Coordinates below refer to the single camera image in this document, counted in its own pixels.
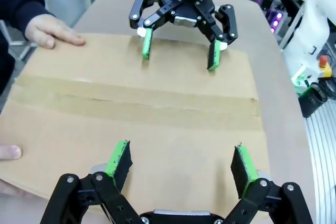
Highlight person right hand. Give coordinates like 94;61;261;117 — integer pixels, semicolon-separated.
0;144;35;199

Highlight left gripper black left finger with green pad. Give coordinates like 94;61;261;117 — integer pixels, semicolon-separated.
39;140;144;224

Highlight person left hand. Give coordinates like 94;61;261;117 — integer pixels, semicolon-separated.
25;15;87;50

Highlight black cylinder connector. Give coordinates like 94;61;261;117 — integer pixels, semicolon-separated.
298;82;328;119

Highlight black device purple lights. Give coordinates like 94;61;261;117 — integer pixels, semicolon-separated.
264;0;286;35

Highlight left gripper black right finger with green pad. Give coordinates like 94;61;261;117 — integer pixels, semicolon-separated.
219;142;316;224

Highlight brown packing tape strip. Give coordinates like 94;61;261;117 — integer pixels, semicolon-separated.
13;76;263;132

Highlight aluminium profile rail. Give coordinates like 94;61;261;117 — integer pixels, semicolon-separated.
303;100;336;224

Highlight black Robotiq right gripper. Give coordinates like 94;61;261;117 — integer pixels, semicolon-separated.
128;0;239;72

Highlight red emergency stop button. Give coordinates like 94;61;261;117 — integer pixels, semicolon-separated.
317;55;333;78

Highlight person in navy sweater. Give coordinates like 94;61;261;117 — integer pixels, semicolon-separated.
0;19;16;98

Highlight brown cardboard box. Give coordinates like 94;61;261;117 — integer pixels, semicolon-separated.
0;33;271;224

